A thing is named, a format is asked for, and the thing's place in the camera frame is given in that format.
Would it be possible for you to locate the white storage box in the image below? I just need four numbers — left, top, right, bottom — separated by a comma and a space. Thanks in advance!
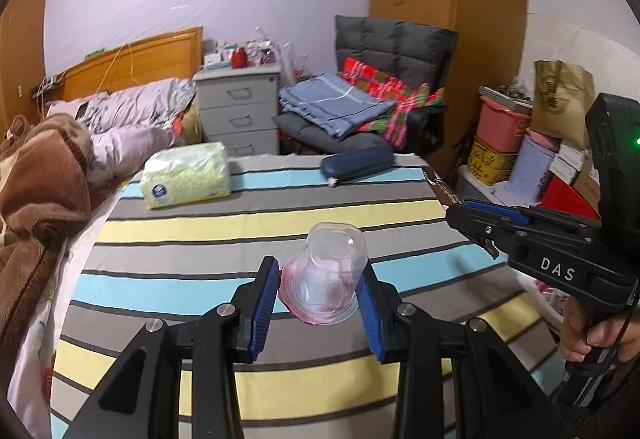
457, 166, 516, 207

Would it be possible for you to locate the grey quilted chair cushion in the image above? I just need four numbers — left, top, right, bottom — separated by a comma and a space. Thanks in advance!
334, 15, 460, 84

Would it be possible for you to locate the wooden headboard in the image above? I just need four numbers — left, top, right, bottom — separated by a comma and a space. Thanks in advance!
60, 26, 204, 102

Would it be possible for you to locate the navy glasses case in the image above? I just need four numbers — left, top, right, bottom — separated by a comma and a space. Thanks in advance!
320, 146, 396, 187

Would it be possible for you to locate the pink plastic bin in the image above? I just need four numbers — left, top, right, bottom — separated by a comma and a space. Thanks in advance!
480, 96, 532, 154

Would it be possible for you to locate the tissue pack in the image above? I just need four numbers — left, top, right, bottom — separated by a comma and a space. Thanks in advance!
140, 141, 232, 211

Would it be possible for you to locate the striped tablecloth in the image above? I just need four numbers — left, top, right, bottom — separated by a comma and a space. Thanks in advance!
47, 151, 566, 439

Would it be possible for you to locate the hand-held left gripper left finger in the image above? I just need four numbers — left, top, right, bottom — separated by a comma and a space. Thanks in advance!
62, 256, 280, 439

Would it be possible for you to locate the clear plastic cup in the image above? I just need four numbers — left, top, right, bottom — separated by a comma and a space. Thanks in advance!
280, 221, 368, 325

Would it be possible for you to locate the brown plush blanket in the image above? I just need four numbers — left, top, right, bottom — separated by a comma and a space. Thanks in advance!
0, 114, 93, 355

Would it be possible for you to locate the tall wooden wardrobe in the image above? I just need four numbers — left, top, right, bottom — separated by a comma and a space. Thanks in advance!
369, 0, 531, 164

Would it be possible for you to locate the grey nightstand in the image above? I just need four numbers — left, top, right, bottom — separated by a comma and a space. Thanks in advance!
193, 64, 282, 158

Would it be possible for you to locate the small wooden wardrobe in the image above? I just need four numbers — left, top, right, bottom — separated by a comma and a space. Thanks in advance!
0, 0, 53, 112

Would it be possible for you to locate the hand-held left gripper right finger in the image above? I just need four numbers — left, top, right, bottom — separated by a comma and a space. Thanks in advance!
355, 264, 571, 439

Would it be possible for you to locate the white small box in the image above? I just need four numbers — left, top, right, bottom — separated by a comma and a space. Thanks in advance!
557, 144, 591, 170
550, 158, 583, 184

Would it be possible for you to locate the yellow cable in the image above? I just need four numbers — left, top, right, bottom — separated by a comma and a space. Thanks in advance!
97, 43, 136, 92

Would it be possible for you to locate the red gift box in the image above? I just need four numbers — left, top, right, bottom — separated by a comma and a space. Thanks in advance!
540, 174, 601, 220

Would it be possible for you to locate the white plastic bag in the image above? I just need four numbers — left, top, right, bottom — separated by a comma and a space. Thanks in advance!
280, 41, 307, 84

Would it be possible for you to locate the power strip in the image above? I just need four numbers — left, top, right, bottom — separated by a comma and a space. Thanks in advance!
32, 75, 66, 100

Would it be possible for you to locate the pale blue cylinder box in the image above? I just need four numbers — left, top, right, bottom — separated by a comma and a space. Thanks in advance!
507, 129, 561, 207

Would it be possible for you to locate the kraft paper bag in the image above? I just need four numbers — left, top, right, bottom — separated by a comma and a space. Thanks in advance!
530, 60, 597, 150

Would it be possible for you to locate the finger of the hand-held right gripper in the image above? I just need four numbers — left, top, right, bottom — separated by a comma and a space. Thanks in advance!
445, 204, 526, 260
467, 200, 531, 227

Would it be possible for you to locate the red plaid blanket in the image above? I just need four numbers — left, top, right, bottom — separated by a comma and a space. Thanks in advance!
341, 57, 446, 150

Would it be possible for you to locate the black chair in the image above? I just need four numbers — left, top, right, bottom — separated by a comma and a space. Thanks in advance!
272, 15, 460, 157

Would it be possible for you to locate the person's right hand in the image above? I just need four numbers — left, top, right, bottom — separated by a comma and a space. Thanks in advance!
560, 294, 640, 362

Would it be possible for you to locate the yellow patterned box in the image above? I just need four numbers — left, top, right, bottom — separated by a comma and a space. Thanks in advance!
467, 136, 516, 184

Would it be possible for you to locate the pale purple duvet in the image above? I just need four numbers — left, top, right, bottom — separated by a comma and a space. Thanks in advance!
45, 78, 198, 192

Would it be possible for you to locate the brown cardboard box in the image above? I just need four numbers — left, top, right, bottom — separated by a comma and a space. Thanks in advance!
572, 164, 601, 207

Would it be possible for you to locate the blue folded cloth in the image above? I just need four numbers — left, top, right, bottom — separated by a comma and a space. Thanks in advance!
277, 73, 398, 138

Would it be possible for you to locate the flat patterned box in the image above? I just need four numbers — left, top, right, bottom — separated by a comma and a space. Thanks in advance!
479, 81, 535, 112

